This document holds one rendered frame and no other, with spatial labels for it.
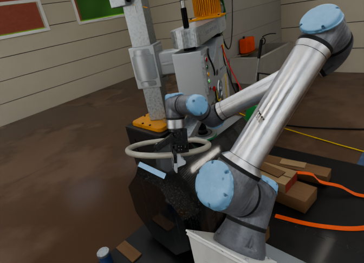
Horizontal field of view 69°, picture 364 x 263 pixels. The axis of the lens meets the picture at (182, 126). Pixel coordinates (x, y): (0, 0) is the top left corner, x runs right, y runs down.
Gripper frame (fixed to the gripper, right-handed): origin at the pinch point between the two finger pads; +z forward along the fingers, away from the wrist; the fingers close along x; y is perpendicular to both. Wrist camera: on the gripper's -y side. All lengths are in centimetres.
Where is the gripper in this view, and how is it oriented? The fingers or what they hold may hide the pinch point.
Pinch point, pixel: (174, 168)
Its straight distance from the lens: 132.3
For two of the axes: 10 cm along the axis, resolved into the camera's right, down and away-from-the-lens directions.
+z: 0.6, 9.9, 1.3
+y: 9.9, -0.8, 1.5
